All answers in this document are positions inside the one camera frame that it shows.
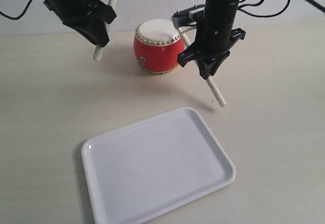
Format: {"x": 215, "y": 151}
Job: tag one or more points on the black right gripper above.
{"x": 214, "y": 38}

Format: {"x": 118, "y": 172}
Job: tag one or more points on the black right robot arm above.
{"x": 215, "y": 35}

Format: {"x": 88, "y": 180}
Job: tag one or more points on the small red drum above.
{"x": 156, "y": 45}

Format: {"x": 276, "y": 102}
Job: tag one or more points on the white rectangular plastic tray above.
{"x": 146, "y": 169}

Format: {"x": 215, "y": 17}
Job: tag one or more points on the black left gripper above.
{"x": 87, "y": 17}

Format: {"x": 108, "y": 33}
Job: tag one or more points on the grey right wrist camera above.
{"x": 188, "y": 17}

